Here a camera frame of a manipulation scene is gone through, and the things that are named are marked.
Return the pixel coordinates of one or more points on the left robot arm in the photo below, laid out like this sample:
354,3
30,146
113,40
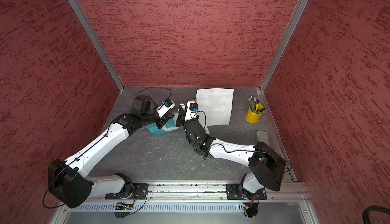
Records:
69,180

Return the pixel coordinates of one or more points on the white receipt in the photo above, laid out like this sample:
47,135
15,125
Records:
207,130

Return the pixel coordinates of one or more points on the corner aluminium post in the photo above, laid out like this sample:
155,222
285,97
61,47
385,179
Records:
294,19
76,6

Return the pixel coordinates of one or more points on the perforated cable tray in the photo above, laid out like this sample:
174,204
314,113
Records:
168,207

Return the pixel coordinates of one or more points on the pencils in cup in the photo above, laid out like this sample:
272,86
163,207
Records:
255,105

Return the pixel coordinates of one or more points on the left corner aluminium post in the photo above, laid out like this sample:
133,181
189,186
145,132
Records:
76,6

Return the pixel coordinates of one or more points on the aluminium front rail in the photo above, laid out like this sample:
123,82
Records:
176,191

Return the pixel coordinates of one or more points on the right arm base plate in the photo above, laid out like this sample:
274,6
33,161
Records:
237,192

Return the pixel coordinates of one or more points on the yellow pencil cup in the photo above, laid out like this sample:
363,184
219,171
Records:
254,116

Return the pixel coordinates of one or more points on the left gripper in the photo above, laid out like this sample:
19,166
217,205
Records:
164,119

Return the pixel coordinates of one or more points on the right corner aluminium post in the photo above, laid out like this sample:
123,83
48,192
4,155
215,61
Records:
294,19

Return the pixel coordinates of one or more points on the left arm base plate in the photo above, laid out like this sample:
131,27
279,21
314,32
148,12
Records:
130,192

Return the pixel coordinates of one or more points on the white gift bag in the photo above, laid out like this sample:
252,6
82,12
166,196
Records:
216,104

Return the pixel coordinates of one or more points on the teal gift bag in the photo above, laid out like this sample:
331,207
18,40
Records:
170,126

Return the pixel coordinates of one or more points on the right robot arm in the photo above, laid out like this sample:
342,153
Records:
266,165

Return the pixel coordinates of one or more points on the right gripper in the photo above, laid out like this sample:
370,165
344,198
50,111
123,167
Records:
182,116

